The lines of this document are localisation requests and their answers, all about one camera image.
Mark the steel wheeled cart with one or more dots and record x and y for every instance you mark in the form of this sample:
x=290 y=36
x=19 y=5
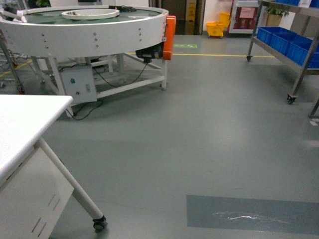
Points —
x=311 y=63

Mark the white table frame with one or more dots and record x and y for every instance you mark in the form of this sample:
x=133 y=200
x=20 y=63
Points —
x=35 y=186

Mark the white control box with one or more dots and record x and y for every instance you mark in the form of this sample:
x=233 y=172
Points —
x=79 y=83

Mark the yellow mop bucket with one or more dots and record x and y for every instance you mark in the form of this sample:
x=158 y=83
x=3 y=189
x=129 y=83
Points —
x=217 y=28

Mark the blue crates on cart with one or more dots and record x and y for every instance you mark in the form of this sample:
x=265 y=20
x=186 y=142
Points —
x=290 y=44

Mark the white round conveyor table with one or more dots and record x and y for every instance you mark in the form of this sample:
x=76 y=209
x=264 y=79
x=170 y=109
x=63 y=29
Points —
x=122 y=44

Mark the orange guard panel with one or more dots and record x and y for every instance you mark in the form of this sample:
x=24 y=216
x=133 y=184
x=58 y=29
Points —
x=169 y=35

